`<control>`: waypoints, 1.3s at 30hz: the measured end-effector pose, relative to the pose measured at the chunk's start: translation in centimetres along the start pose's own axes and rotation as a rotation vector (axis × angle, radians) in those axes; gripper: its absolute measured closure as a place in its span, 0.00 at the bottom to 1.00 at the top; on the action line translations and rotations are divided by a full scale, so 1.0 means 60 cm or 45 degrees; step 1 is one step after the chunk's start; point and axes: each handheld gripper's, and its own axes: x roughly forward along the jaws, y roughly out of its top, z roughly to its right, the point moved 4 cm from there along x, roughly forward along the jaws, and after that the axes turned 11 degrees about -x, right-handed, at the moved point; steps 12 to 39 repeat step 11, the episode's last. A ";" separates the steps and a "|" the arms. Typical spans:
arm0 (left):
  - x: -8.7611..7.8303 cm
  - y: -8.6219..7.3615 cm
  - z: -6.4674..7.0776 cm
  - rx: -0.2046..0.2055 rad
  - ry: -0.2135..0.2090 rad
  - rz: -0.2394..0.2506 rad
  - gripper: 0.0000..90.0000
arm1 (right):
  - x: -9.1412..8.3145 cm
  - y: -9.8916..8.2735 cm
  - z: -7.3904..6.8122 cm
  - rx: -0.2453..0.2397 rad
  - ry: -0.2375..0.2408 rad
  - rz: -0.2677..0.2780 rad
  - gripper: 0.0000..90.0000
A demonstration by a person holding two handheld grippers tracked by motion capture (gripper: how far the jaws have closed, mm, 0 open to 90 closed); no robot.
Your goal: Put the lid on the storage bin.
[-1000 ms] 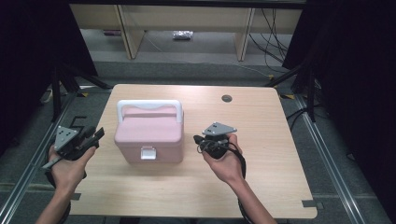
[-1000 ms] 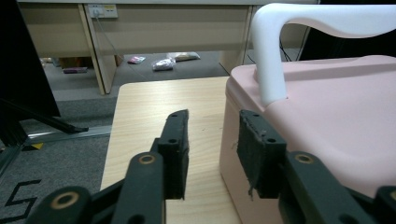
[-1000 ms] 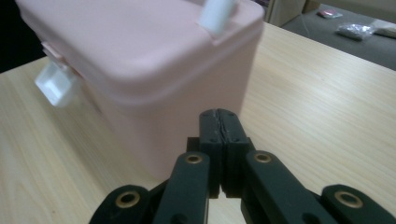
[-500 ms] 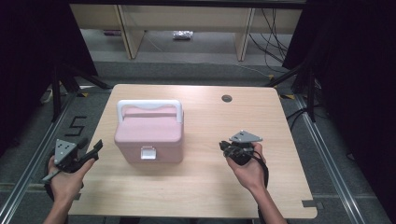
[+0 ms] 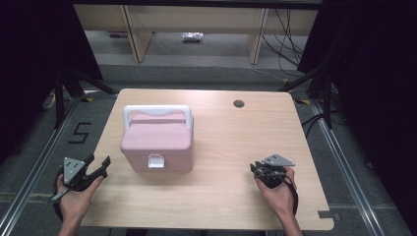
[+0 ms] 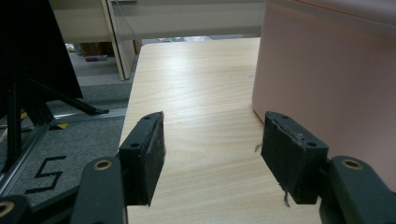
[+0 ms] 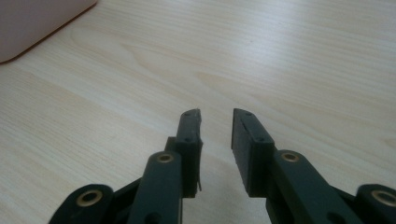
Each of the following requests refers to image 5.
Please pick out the person's left hand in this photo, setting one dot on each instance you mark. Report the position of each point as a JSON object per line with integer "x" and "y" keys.
{"x": 73, "y": 205}

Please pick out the white floor object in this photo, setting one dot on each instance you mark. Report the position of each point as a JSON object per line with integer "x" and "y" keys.
{"x": 49, "y": 101}

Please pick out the small dark flat object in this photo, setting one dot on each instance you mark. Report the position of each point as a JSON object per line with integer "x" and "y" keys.
{"x": 118, "y": 34}

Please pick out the aluminium floor rail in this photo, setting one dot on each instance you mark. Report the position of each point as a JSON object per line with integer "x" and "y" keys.
{"x": 347, "y": 177}
{"x": 36, "y": 170}

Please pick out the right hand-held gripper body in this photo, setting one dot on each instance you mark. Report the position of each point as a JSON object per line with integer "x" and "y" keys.
{"x": 277, "y": 160}

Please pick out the black metal stand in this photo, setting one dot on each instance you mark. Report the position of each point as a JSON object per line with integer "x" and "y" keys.
{"x": 59, "y": 105}
{"x": 327, "y": 105}

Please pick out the yellow black floor tape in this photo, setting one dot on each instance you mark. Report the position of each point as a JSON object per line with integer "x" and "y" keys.
{"x": 87, "y": 99}
{"x": 302, "y": 102}

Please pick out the round grey table grommet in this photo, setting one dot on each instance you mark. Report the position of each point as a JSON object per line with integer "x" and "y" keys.
{"x": 238, "y": 104}

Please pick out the person's right hand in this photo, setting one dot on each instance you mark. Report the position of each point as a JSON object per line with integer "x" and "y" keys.
{"x": 278, "y": 200}

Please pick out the black curtain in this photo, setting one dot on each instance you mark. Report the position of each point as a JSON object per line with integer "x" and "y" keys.
{"x": 29, "y": 65}
{"x": 377, "y": 82}

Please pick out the beige wooden desk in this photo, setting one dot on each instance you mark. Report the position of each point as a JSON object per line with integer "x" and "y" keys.
{"x": 196, "y": 19}

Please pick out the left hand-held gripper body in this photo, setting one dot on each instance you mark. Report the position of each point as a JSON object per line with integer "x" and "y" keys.
{"x": 72, "y": 168}

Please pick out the crumpled silver foil packet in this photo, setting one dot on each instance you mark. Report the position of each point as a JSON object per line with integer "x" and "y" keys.
{"x": 192, "y": 36}

